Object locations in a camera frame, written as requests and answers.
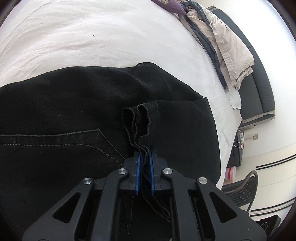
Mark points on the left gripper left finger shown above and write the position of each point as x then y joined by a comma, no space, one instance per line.
61,221

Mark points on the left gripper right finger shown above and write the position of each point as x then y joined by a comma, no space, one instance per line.
198,209

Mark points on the black denim pants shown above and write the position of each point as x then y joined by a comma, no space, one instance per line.
68,124

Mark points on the black mesh chair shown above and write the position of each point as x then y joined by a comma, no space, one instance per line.
243,192

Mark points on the red white container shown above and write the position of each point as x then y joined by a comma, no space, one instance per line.
230,173

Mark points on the black nightstand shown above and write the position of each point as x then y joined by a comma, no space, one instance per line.
237,150

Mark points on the dark grey headboard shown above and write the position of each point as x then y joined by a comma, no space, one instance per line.
256,94

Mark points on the beige grey folded duvet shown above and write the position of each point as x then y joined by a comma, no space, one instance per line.
230,57

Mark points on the white bed sheet mattress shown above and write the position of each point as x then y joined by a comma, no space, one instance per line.
42,36

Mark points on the purple pillow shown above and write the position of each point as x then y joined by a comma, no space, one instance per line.
172,6

